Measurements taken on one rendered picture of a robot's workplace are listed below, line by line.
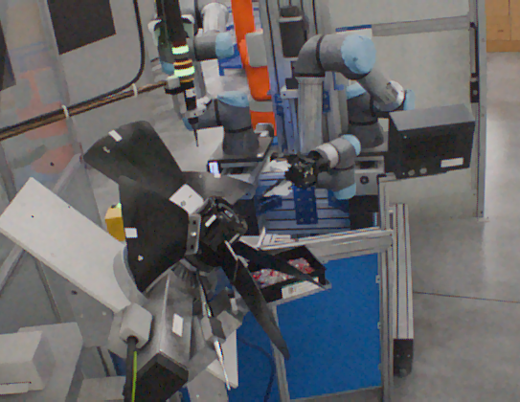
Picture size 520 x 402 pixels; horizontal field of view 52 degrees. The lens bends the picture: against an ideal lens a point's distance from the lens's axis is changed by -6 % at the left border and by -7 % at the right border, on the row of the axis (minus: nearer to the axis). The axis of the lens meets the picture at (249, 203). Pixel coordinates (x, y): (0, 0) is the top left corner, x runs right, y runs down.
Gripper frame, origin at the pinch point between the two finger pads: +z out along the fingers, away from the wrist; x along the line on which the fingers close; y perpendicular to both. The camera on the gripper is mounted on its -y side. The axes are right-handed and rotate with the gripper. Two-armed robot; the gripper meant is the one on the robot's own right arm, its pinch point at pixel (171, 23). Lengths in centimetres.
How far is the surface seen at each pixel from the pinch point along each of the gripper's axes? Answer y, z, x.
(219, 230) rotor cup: 45, 24, 0
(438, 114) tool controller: 42, -14, -77
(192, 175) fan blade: 45.6, -15.1, 1.1
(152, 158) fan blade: 30.7, 5.8, 11.0
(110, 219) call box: 60, -29, 29
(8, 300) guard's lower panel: 73, -17, 67
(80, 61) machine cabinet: 61, -409, 66
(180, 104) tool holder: 17.7, 10.6, 2.1
